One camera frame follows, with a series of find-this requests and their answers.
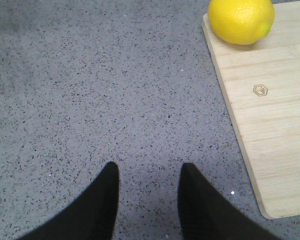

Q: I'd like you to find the yellow lemon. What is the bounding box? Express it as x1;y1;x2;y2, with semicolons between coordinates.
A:
207;0;275;45

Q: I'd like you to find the light wooden cutting board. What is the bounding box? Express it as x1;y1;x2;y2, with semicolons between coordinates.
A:
202;1;300;219

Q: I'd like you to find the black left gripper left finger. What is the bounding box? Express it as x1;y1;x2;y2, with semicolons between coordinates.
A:
20;162;119;240

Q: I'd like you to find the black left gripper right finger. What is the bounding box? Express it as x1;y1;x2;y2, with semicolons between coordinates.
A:
178;163;277;240

